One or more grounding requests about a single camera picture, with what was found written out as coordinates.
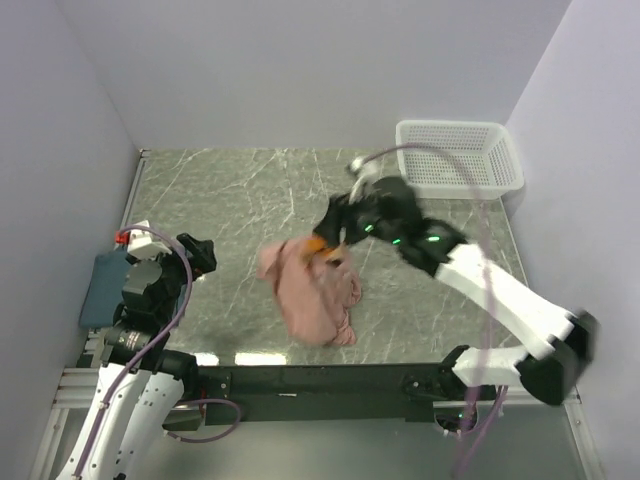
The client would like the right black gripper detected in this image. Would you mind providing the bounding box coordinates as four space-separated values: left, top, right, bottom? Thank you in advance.
313 186 403 249

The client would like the pink t shirt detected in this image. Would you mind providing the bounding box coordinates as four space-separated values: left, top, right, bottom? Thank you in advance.
256 236 362 346

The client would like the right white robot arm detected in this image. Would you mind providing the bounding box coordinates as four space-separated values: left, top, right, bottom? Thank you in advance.
313 176 600 406

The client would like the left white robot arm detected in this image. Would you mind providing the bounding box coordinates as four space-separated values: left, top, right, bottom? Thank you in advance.
58 225 217 479

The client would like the white plastic basket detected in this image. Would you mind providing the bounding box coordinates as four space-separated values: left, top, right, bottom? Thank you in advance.
395 120 525 200

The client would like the folded blue t shirt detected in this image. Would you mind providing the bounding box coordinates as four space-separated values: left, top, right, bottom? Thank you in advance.
79 249 130 329

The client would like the black base beam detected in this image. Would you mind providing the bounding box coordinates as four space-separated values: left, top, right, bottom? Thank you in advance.
182 363 467 422

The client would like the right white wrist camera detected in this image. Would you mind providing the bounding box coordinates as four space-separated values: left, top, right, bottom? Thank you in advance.
347 156 381 196

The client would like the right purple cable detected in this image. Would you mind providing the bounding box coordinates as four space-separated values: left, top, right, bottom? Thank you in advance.
367 143 509 479

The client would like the aluminium frame rail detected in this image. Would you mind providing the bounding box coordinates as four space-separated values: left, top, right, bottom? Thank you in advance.
52 328 107 410

